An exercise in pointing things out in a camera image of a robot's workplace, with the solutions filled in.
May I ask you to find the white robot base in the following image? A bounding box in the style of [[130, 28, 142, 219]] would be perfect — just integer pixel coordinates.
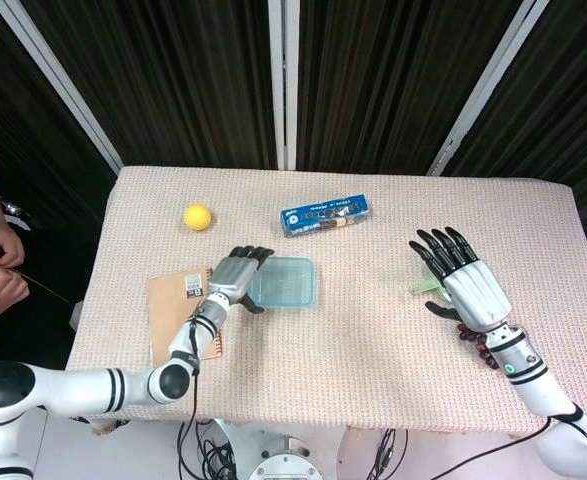
[[246, 433, 323, 480]]

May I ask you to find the thin wire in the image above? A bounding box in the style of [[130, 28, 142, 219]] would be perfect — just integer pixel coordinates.
[[11, 268, 73, 305]]

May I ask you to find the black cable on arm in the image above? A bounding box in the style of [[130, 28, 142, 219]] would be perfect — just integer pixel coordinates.
[[442, 412, 582, 480], [177, 319, 202, 480]]

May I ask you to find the clear blue plastic container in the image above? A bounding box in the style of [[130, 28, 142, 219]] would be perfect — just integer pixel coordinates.
[[246, 255, 318, 307]]

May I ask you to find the black cable bundle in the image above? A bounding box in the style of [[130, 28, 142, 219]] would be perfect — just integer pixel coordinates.
[[176, 421, 238, 480], [366, 427, 410, 480]]

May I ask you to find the yellow ball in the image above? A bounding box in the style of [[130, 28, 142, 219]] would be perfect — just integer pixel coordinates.
[[182, 203, 213, 233]]

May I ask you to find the black pleated curtain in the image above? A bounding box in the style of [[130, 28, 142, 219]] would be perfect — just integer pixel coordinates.
[[0, 0, 587, 241]]

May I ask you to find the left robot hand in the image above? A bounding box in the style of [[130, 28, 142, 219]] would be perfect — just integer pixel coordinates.
[[206, 244, 277, 316]]

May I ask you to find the white metal frame post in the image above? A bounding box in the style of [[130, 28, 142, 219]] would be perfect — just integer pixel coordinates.
[[426, 0, 550, 177], [0, 0, 124, 175], [266, 0, 300, 172]]

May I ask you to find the shiny metal object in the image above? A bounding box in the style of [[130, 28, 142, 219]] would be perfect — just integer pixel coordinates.
[[0, 198, 33, 230]]

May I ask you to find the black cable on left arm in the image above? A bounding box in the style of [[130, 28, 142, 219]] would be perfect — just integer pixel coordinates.
[[177, 319, 202, 480]]

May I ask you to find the purple grape bunch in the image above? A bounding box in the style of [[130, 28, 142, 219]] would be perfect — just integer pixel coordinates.
[[455, 321, 500, 372]]

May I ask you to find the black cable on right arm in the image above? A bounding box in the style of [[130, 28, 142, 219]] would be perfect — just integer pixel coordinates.
[[442, 412, 582, 480]]

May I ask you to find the pink woven tablecloth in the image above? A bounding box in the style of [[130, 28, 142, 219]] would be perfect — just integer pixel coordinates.
[[65, 165, 587, 441]]

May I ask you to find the blue snack package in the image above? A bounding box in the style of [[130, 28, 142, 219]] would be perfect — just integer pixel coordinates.
[[279, 193, 372, 239]]

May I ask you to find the brown spiral notebook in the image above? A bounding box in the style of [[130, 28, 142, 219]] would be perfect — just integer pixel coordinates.
[[146, 267, 224, 370]]

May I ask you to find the green plastic dustpan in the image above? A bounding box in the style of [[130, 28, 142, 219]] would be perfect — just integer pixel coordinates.
[[408, 263, 455, 303]]

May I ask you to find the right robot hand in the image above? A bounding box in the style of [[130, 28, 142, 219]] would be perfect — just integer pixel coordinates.
[[408, 226, 515, 334]]

